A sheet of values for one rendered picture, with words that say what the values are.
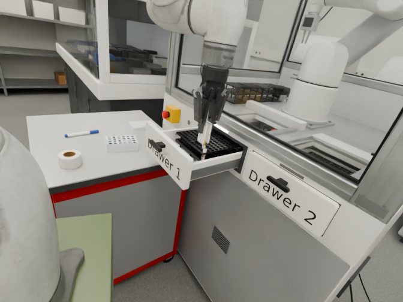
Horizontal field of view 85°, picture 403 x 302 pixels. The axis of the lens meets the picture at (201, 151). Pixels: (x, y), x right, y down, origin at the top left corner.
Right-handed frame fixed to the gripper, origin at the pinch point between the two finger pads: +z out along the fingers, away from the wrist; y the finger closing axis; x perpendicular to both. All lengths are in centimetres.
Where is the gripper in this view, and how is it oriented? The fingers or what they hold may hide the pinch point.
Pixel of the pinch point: (204, 132)
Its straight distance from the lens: 71.0
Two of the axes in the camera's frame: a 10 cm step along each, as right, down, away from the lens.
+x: -5.8, -4.6, 6.7
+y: 8.0, -1.7, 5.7
